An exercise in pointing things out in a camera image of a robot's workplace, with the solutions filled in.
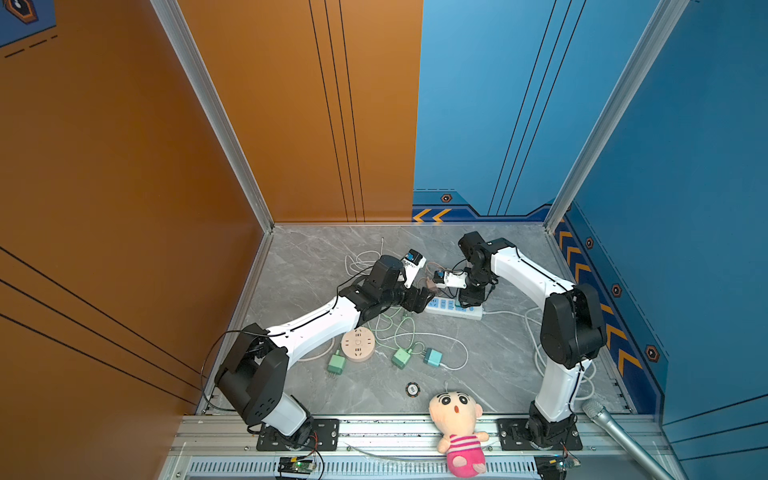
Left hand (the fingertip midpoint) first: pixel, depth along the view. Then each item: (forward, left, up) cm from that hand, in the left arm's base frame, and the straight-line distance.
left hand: (425, 283), depth 83 cm
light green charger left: (-17, +24, -15) cm, 33 cm away
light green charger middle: (-16, +7, -15) cm, 23 cm away
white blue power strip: (+1, -9, -14) cm, 17 cm away
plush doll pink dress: (-31, -6, -9) cm, 32 cm away
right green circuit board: (-40, -29, -17) cm, 52 cm away
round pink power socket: (-12, +19, -15) cm, 27 cm away
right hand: (+4, -14, -10) cm, 18 cm away
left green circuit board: (-41, +32, -18) cm, 54 cm away
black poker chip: (-23, +3, -17) cm, 29 cm away
